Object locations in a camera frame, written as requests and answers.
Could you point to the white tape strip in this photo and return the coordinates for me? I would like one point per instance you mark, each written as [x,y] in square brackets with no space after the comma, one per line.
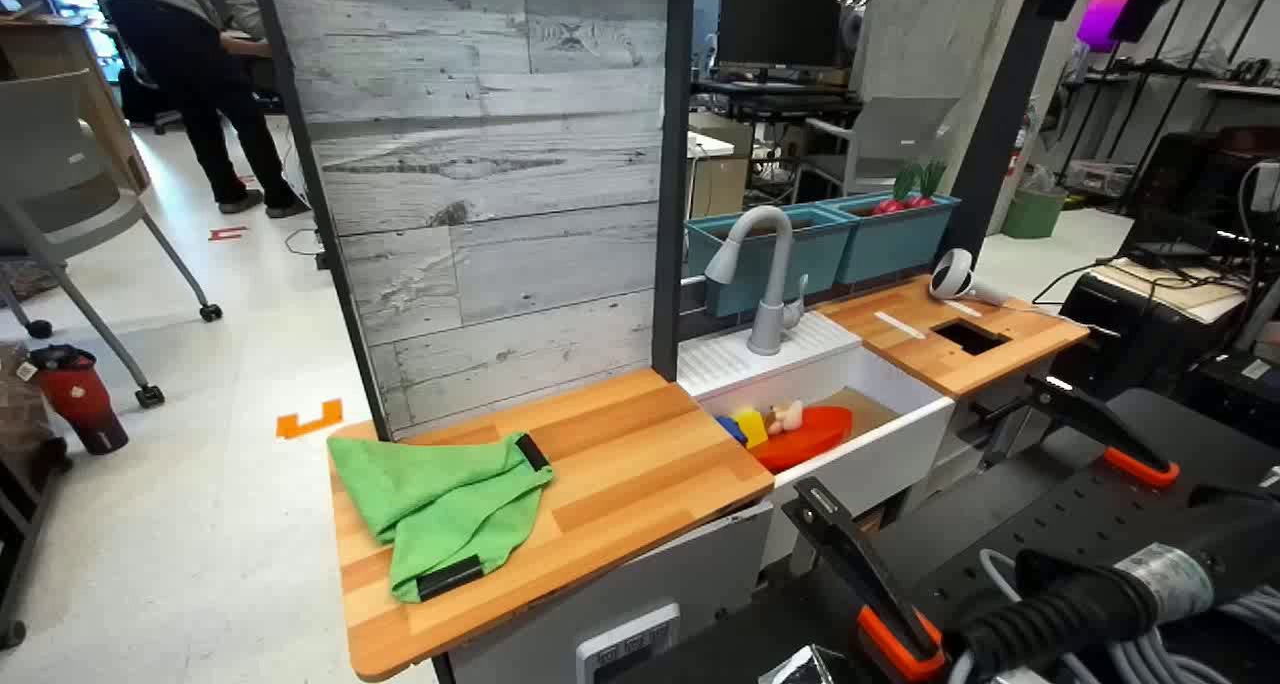
[963,308]
[900,325]

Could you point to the beige toy food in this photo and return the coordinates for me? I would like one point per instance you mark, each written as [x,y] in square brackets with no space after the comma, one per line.
[788,416]

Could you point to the person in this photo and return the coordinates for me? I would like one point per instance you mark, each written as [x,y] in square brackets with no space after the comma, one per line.
[200,64]

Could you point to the grey office chair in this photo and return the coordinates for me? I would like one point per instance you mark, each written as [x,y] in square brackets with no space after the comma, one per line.
[60,194]

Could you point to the grey cabinet door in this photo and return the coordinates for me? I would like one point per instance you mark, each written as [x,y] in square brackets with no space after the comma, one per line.
[660,584]

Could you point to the grey toy tap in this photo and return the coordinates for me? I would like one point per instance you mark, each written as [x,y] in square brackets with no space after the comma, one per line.
[768,314]

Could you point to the purple lit monitor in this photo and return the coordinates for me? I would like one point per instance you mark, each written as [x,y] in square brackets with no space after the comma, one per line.
[1100,19]

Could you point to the teal planter box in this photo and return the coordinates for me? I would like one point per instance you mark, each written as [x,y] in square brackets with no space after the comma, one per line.
[890,239]
[760,259]

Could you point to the green bin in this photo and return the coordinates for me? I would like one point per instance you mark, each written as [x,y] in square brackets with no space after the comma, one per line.
[1034,214]

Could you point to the black computer case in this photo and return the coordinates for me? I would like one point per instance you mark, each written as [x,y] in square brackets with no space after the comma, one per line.
[1130,334]

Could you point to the orange floor marker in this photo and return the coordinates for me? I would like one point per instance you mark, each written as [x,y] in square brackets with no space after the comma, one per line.
[300,424]

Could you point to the white toy sink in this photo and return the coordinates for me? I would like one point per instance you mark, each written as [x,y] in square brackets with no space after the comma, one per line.
[880,444]

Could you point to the hand controller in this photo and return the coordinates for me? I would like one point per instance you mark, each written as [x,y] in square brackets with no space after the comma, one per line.
[950,274]

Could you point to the orange toy plate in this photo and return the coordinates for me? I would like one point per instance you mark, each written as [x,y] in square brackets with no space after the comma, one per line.
[805,439]

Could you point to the black desk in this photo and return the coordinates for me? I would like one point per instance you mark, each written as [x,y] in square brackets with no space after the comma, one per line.
[770,99]

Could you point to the green towel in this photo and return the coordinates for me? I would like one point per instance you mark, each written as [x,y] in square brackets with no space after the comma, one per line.
[440,504]

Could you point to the red floor marker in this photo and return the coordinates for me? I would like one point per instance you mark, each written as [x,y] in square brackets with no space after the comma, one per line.
[226,233]

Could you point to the yellow toy block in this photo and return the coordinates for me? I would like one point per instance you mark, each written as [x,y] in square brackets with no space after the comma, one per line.
[752,429]

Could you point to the black clamp orange tip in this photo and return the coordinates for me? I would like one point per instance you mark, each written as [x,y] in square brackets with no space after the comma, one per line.
[1090,424]
[860,574]

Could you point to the toy radish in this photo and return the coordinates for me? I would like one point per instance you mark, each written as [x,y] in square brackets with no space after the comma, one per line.
[888,205]
[920,200]

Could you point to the toy kitchen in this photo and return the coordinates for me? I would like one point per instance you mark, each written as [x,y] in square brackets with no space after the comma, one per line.
[500,164]

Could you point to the blue toy piece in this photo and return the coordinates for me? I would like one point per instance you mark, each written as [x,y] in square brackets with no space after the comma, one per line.
[732,430]

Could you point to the red drink bottle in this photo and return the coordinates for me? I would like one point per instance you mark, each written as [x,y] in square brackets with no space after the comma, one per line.
[80,404]

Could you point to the black monitor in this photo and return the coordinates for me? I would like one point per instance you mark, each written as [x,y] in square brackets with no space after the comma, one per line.
[780,14]

